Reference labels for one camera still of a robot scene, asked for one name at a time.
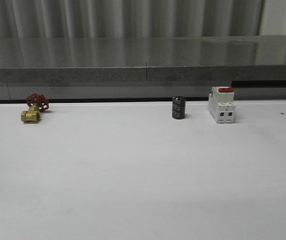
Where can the black cylindrical capacitor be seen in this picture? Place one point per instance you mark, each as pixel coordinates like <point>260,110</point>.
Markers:
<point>178,107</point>

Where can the brass valve red handwheel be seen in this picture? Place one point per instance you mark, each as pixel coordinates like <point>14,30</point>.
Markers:
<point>37,104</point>

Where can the grey stone counter ledge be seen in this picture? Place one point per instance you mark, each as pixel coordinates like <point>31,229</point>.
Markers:
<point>128,69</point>

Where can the white circuit breaker red switch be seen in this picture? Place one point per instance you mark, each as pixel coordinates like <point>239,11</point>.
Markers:
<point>221,104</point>

